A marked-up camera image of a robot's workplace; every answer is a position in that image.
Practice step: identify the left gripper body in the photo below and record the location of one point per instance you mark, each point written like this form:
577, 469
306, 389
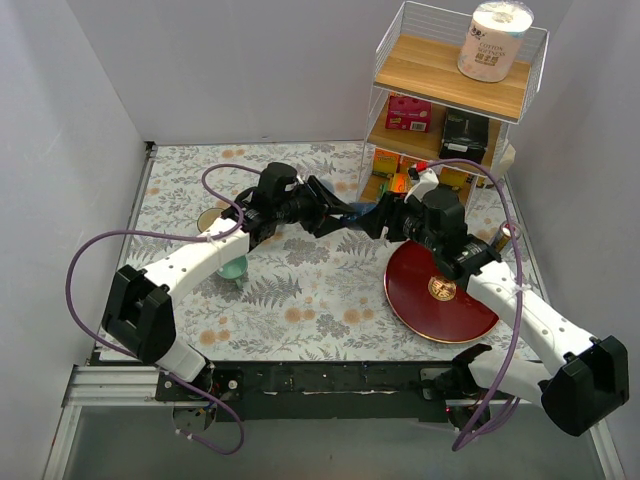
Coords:
316, 206

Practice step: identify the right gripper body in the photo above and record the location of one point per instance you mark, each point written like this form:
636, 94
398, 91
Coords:
391, 218

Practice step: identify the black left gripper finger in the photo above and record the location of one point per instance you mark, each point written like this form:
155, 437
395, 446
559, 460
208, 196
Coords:
330, 224
330, 203

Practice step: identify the dark blue mug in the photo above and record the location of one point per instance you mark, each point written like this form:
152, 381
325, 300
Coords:
360, 209

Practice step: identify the light green mug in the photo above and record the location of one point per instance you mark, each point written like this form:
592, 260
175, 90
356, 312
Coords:
234, 271

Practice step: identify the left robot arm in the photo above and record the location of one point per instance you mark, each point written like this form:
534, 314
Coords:
139, 312

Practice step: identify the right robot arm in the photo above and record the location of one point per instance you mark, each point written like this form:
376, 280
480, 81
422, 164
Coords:
577, 379

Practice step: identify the orange sponge box middle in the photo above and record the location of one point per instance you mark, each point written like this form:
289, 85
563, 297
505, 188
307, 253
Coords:
406, 163

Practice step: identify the orange sponge box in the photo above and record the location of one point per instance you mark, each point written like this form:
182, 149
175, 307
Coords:
406, 163
455, 180

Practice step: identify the orange sponge box right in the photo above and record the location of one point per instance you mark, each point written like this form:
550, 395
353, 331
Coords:
455, 180

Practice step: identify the orange yellow sponge pack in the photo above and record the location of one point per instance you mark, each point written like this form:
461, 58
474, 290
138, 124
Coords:
385, 163

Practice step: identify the floral table mat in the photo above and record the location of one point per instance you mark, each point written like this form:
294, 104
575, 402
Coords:
303, 298

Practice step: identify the red round tray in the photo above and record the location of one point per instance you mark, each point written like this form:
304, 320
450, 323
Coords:
430, 305

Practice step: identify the red white drink can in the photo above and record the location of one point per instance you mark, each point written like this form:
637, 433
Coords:
503, 238

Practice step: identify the black box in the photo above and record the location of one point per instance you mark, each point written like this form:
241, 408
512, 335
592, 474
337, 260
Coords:
464, 136

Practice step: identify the pink sponge box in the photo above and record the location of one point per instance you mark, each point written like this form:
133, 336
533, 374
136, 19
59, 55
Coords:
407, 113

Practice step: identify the toilet paper roll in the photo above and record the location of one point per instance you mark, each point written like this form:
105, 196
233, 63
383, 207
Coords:
493, 40

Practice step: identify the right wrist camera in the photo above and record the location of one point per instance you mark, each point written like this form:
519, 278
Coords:
424, 179

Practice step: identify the white wire wooden shelf rack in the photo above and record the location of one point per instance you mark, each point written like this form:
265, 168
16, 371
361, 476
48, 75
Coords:
417, 57

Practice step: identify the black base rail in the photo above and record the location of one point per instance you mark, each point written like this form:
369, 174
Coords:
314, 390

